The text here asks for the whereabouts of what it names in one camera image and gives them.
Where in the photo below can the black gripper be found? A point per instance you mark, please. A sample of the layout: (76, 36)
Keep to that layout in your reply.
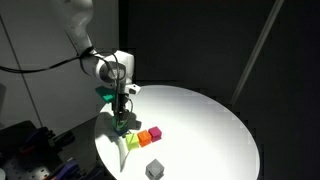
(119, 105)

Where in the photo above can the purple clamp lower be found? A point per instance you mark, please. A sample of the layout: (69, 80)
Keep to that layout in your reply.
(62, 171)

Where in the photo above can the orange block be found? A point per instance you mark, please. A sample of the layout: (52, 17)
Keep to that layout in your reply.
(144, 138)

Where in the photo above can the grey block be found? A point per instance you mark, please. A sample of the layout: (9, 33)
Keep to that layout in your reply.
(154, 170)

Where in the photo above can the grey diagonal pole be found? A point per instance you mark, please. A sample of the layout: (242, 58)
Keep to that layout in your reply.
(256, 50)

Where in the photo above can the purple clamp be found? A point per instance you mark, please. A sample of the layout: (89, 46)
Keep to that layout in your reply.
(37, 139)
(62, 171)

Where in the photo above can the purple clamp upper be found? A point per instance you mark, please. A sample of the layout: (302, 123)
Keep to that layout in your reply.
(37, 139)

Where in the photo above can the round white table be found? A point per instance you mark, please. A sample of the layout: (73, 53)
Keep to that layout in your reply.
(201, 139)

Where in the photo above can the perforated metal board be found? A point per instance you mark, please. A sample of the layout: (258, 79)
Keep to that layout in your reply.
(16, 166)

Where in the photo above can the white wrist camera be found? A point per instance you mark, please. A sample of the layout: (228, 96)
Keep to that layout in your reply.
(133, 89)

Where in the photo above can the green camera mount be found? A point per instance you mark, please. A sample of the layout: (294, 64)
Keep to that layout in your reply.
(106, 94)

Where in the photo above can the pink block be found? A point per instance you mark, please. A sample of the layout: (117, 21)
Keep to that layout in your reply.
(156, 133)

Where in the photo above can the lime yellow block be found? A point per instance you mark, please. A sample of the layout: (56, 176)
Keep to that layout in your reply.
(132, 141)

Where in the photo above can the green block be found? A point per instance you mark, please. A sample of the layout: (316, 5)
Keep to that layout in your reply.
(120, 125)

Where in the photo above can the dark blue block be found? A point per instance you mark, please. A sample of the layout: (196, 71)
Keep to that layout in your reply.
(121, 132)

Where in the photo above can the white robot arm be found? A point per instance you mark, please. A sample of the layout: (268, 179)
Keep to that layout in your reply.
(115, 68)

